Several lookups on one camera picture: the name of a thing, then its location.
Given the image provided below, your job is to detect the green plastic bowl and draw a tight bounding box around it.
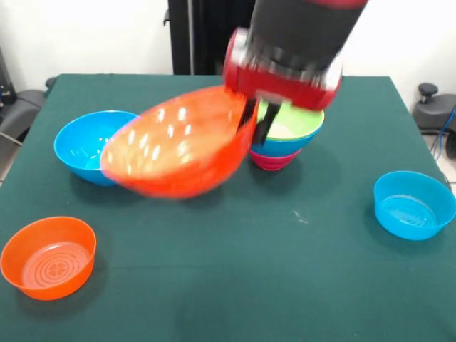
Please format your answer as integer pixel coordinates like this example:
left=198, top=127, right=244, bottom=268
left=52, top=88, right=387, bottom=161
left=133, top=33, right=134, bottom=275
left=256, top=99, right=326, bottom=140

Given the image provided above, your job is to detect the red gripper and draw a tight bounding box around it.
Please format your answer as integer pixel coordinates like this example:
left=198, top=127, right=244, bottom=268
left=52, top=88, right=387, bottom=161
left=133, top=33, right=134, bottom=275
left=223, top=28, right=343, bottom=146

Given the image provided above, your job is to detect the black stand base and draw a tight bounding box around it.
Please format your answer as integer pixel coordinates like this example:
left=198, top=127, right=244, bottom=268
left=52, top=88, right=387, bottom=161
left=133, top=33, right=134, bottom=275
left=413, top=82, right=456, bottom=135
left=0, top=88, right=47, bottom=138

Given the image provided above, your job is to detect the small orange flat-bottomed bowl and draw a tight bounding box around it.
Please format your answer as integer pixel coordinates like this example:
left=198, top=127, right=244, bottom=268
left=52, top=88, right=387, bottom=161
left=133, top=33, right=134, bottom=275
left=0, top=216, right=98, bottom=301

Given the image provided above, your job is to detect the large orange plastic bowl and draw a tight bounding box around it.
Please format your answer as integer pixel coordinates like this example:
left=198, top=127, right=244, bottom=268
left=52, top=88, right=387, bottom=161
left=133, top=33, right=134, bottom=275
left=100, top=85, right=259, bottom=200

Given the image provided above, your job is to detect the small blue flat-bottomed bowl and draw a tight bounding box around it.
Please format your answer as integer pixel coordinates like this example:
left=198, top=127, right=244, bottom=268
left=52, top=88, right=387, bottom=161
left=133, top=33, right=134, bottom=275
left=373, top=170, right=456, bottom=242

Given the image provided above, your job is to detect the blue cable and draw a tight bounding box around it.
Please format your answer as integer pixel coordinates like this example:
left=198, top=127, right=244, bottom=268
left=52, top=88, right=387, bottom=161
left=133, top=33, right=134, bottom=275
left=432, top=106, right=456, bottom=158

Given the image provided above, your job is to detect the dark green tablecloth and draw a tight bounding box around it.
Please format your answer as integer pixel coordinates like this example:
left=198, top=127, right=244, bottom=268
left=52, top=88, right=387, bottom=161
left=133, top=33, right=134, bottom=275
left=0, top=73, right=456, bottom=342

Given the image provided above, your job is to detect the pink plastic bowl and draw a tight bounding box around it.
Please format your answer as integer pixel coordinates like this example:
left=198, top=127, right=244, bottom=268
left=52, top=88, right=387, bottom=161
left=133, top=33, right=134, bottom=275
left=248, top=147, right=304, bottom=172

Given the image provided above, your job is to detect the large blue plastic bowl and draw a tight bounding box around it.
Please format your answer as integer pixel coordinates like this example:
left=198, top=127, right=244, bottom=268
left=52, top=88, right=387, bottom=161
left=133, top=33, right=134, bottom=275
left=53, top=110, right=140, bottom=187
left=249, top=128, right=321, bottom=156

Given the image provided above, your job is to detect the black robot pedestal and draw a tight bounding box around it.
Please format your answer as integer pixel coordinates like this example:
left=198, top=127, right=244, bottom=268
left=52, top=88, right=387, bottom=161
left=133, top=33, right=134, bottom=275
left=163, top=0, right=256, bottom=76

